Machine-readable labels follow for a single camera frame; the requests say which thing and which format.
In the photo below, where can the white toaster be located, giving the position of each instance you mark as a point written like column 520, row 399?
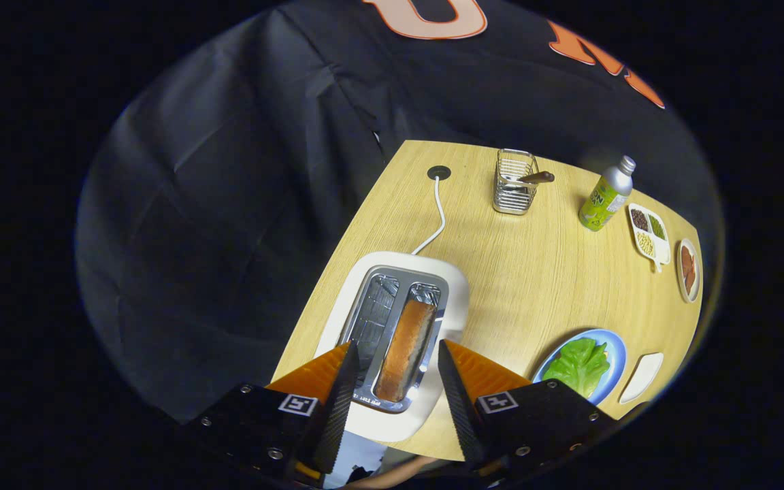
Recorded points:
column 453, row 299

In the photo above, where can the white square plate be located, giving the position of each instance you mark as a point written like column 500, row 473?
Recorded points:
column 642, row 378

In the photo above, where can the silver bottle with green label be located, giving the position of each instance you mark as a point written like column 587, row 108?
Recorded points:
column 603, row 201

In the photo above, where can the brown meat piece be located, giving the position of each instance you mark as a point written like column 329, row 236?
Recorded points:
column 687, row 260
column 691, row 282

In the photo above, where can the toasted bread slice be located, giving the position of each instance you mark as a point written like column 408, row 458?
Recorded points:
column 405, row 347

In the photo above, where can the blue plate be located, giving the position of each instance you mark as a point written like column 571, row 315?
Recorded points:
column 616, row 361

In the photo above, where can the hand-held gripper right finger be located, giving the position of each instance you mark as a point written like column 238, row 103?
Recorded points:
column 463, row 408

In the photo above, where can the pile of dark red beans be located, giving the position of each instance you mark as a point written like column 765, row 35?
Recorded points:
column 639, row 220

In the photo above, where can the pile of green beans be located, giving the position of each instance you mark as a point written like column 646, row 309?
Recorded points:
column 657, row 227

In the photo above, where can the white oval plate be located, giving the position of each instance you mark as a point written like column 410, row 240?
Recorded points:
column 698, row 272

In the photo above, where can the green lettuce leaf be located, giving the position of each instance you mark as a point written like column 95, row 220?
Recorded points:
column 576, row 367

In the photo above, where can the black backdrop cloth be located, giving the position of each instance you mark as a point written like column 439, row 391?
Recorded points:
column 215, row 238

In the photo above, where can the pile of yellow soybeans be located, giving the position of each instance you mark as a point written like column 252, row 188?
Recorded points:
column 646, row 245

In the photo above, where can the white divided dish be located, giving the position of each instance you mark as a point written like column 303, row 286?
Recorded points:
column 663, row 248

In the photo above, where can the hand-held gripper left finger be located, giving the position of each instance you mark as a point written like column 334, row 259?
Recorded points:
column 337, row 408

